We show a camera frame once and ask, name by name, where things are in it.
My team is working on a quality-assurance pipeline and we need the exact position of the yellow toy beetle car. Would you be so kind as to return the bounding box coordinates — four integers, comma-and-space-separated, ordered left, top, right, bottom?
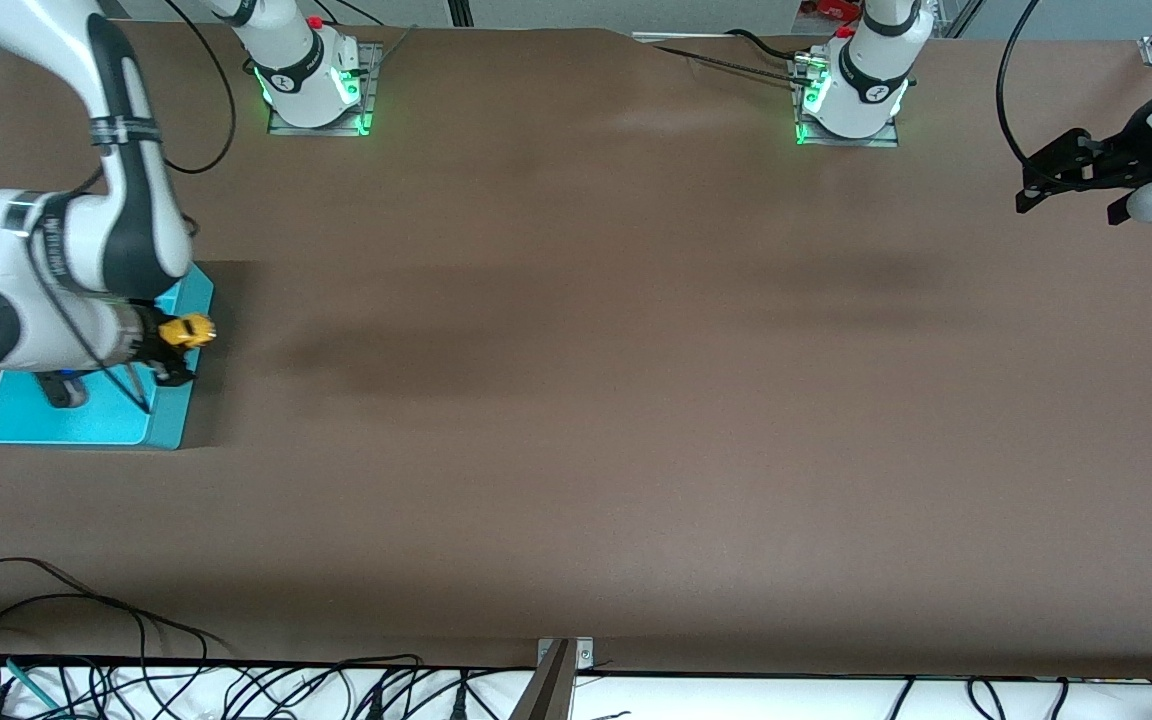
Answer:
158, 313, 217, 351

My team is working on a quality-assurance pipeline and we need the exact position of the teal plastic bin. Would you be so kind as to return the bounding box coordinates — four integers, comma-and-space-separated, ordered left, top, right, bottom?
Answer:
0, 262, 216, 451

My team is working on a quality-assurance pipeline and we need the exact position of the white lower shelf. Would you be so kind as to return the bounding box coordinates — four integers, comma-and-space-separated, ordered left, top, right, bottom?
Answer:
0, 655, 1152, 720

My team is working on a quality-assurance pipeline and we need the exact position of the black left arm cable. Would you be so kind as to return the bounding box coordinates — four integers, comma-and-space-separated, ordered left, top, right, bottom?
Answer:
996, 0, 1043, 187

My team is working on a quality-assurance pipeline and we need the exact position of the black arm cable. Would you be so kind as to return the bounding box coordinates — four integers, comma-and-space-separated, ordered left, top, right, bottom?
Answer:
161, 0, 237, 176
996, 0, 1043, 187

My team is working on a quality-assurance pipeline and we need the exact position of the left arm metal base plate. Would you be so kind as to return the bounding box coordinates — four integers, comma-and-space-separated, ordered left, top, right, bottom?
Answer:
791, 55, 902, 149

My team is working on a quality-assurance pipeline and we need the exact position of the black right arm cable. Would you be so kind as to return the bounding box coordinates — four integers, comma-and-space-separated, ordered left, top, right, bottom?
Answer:
161, 0, 237, 176

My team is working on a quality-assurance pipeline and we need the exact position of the thin black floor cable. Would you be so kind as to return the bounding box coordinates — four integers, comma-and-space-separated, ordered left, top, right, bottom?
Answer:
0, 594, 209, 696
0, 557, 232, 656

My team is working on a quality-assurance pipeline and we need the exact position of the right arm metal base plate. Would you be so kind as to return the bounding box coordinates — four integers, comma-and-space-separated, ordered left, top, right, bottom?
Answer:
266, 42, 382, 138

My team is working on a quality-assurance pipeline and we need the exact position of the thick black base cable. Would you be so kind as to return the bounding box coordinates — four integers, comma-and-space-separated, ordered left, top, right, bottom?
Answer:
724, 29, 815, 63

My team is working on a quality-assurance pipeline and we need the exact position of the thin grey table cable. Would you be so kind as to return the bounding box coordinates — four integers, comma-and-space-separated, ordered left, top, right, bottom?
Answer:
651, 44, 805, 83

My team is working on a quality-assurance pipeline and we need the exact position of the teal cable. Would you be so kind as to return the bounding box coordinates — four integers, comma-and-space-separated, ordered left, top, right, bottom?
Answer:
4, 657, 43, 703

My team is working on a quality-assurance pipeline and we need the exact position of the thin grey base cable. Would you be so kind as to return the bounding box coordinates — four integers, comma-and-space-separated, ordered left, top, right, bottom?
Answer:
364, 25, 419, 76

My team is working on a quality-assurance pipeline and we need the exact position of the grey metal table bracket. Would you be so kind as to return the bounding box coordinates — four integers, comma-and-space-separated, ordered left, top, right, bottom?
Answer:
511, 637, 595, 720

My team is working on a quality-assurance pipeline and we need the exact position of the looped black hanging cable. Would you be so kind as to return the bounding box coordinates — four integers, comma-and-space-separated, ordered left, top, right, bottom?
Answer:
966, 678, 1009, 720

